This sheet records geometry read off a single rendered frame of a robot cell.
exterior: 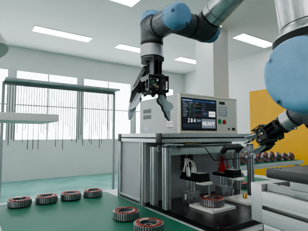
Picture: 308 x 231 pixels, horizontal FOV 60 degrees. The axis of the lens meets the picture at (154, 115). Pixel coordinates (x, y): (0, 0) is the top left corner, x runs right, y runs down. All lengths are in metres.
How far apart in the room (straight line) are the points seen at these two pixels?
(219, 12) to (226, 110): 0.83
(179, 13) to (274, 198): 0.53
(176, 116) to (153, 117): 0.21
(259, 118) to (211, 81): 1.16
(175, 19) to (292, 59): 0.41
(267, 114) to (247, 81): 2.78
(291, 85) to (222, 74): 5.21
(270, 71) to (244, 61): 7.59
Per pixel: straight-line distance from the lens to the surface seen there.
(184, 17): 0.81
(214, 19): 0.86
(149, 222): 1.10
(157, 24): 0.84
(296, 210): 0.65
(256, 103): 5.39
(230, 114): 1.61
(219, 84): 5.56
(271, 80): 0.49
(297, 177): 0.58
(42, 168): 7.50
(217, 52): 5.70
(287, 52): 0.48
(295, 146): 4.99
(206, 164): 1.64
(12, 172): 7.40
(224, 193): 1.57
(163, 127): 1.45
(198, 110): 1.43
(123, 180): 1.58
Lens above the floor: 1.11
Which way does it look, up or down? 4 degrees up
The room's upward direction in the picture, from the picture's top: straight up
